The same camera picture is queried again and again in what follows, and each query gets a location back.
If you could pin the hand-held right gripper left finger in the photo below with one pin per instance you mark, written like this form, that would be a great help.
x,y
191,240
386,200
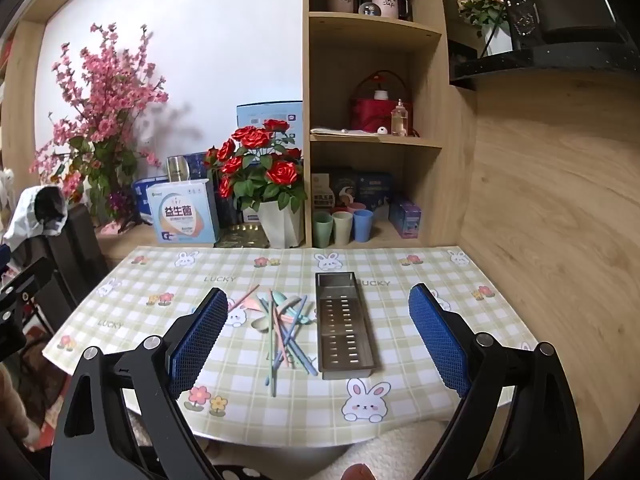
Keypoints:
x,y
197,340

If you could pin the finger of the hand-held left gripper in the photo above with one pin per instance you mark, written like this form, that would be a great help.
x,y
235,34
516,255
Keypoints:
x,y
25,282

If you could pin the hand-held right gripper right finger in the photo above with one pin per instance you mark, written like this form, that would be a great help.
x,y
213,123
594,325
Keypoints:
x,y
440,340

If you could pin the beige spoon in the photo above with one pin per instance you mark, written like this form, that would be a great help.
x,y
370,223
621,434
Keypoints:
x,y
261,326

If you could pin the pink spoon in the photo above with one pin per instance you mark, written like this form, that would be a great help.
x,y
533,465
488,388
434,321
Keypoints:
x,y
256,306

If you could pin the single green chopstick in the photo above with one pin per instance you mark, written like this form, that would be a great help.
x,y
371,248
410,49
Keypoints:
x,y
271,360

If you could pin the stainless steel utensil tray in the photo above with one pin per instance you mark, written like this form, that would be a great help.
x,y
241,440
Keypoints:
x,y
345,330

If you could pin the teal spoon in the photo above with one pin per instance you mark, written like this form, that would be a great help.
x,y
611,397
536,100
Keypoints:
x,y
289,306

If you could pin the person's right hand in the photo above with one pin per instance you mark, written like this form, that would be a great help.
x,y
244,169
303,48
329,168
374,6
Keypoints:
x,y
359,472

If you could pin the black chair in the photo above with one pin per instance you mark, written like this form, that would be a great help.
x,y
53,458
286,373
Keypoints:
x,y
75,260

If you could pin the white cloth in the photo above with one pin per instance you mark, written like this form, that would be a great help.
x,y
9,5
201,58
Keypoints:
x,y
25,215

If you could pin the gold embossed tray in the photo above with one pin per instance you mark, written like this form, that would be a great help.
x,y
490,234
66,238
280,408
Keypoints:
x,y
240,236

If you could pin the checkered bunny print tablecloth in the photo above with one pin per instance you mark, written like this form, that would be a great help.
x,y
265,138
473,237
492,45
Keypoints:
x,y
300,410

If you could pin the purple box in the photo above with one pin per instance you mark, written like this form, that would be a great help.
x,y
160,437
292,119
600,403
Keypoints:
x,y
405,220

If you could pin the white and blue carton box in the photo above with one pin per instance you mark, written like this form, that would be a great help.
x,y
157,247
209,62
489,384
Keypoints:
x,y
182,215

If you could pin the dark blue tall box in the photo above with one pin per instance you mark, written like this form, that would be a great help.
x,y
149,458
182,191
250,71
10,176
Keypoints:
x,y
227,210

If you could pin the dark blue boxes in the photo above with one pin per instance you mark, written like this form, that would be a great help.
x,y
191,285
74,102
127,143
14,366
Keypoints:
x,y
250,216

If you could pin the blue cup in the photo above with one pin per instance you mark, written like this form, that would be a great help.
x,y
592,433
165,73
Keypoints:
x,y
363,227

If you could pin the red rose plant white pot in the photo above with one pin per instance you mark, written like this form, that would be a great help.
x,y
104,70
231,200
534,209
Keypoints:
x,y
280,225

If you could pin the beige cup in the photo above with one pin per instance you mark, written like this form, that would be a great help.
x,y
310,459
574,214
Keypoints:
x,y
342,230

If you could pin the wooden shelf unit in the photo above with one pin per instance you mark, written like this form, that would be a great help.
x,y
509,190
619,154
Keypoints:
x,y
430,185

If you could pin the pink cup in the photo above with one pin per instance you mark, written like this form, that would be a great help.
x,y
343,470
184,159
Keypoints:
x,y
357,207

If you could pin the green cup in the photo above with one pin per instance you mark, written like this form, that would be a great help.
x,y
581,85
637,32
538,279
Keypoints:
x,y
323,230

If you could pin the dark blue printed box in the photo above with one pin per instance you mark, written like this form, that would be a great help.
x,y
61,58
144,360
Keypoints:
x,y
365,187

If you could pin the metal cup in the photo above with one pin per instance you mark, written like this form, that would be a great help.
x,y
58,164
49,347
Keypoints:
x,y
177,169

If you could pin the pink artificial blossom plant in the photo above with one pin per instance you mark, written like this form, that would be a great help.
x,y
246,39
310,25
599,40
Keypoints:
x,y
100,110

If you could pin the beige packet box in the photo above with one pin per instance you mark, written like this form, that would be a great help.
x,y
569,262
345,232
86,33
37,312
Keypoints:
x,y
322,192

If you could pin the clear perfume bottle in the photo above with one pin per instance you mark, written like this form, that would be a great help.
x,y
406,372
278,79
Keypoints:
x,y
399,120

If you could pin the stack of papers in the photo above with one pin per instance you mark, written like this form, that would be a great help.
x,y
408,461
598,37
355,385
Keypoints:
x,y
340,132

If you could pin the light blue flat box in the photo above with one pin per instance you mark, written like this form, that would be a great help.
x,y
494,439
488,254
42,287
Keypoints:
x,y
250,115

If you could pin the red basket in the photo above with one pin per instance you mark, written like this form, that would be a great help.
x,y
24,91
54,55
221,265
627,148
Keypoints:
x,y
370,112

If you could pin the small white jar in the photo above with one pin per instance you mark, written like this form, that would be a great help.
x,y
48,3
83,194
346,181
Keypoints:
x,y
381,95

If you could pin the black speckled shelf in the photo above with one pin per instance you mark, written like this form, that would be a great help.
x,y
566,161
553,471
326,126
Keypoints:
x,y
525,62

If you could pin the pink rose plant white pot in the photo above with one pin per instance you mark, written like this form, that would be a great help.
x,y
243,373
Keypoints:
x,y
487,5

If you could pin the small snow globe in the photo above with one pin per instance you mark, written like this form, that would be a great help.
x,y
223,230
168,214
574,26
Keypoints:
x,y
369,9

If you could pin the black appliance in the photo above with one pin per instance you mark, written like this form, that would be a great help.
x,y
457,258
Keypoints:
x,y
570,10

